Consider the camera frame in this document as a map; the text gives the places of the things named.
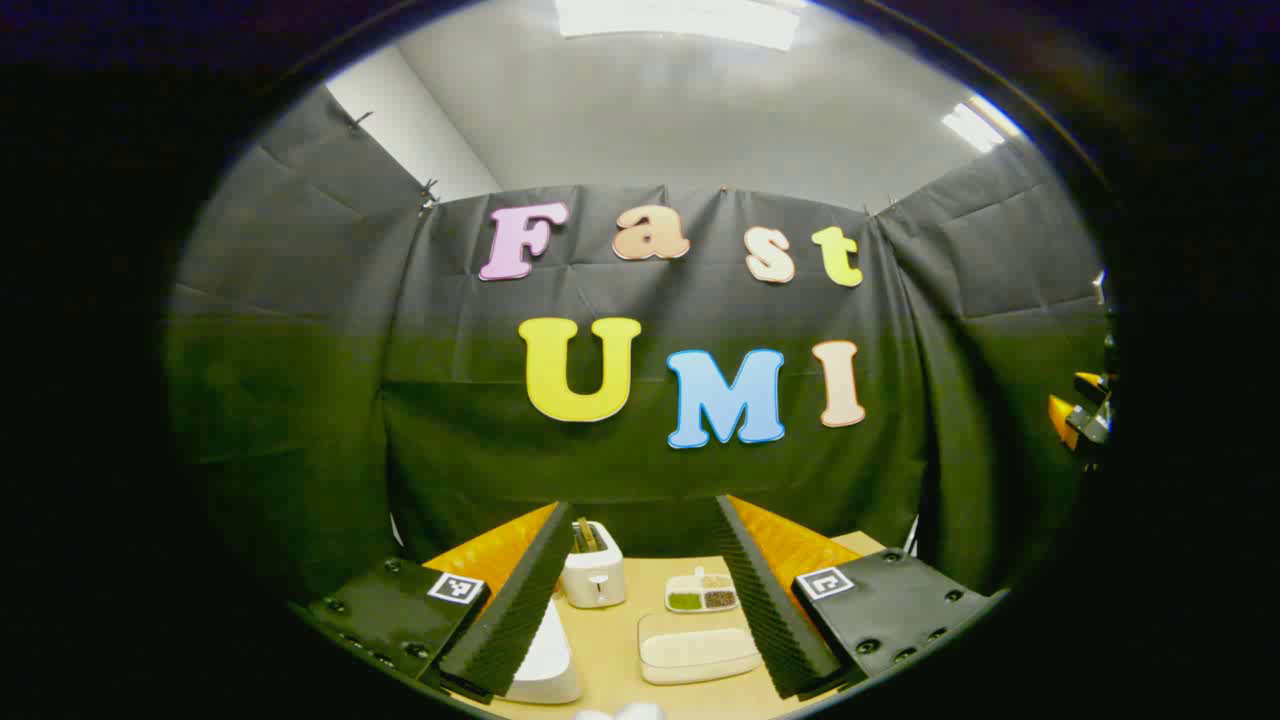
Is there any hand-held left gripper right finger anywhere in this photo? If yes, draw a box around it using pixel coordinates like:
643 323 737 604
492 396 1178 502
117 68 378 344
712 493 1008 701

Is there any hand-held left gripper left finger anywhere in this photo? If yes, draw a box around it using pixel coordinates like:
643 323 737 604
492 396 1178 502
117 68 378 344
300 500 578 701

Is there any white rice cooker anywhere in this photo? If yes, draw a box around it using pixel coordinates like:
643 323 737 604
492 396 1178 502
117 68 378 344
505 595 582 705

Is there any clear plastic rice container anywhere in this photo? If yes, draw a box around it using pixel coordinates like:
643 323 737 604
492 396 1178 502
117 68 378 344
637 608 764 687

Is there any white divided bean dish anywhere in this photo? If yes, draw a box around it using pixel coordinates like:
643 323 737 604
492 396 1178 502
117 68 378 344
665 567 742 614

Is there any white toaster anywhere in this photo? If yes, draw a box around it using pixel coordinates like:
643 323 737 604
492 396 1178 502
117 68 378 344
560 520 628 609

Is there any black backdrop cloth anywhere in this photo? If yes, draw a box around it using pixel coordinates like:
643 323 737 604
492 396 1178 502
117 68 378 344
165 85 1111 601

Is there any ceiling light panel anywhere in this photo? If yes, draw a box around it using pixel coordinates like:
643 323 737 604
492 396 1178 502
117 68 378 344
940 94 1023 153
555 0 802 52

